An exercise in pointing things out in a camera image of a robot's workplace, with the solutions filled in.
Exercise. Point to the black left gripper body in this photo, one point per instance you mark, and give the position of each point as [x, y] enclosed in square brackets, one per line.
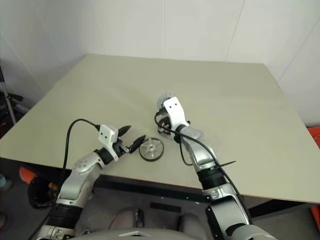
[121, 148]

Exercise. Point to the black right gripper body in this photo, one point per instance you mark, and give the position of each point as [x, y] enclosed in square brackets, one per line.
[167, 123]

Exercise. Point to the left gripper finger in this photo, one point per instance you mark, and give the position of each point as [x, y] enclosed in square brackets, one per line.
[137, 144]
[123, 130]

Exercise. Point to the silver spoked rotor black rim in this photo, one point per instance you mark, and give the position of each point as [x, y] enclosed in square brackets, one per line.
[151, 149]

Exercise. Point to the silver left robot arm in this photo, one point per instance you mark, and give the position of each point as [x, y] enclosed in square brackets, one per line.
[75, 180]

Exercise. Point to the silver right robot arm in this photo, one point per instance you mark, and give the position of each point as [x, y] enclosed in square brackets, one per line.
[202, 155]

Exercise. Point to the dark rounded robot leg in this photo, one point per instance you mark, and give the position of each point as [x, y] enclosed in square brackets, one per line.
[127, 216]
[192, 225]

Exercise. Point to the black floor tape strip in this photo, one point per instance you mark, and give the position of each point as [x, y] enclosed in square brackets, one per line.
[165, 207]

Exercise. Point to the grey robot torso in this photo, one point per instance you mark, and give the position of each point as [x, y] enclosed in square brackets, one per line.
[140, 233]

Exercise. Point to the black bag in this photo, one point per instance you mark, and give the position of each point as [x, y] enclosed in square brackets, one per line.
[41, 192]

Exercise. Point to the orange object on floor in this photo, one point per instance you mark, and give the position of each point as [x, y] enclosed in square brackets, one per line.
[27, 175]

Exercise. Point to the black equipment on floor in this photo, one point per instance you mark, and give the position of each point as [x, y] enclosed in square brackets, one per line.
[16, 98]

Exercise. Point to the grey metal stand pole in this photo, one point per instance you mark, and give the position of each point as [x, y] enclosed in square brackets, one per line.
[8, 105]

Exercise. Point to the orange crate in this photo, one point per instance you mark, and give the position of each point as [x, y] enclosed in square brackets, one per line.
[315, 137]

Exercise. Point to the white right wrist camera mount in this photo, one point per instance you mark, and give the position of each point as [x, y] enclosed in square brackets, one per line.
[175, 112]

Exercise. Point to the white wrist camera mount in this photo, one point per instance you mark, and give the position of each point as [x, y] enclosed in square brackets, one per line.
[175, 112]
[107, 135]

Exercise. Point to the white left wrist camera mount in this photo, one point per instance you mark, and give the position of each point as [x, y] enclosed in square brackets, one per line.
[107, 135]

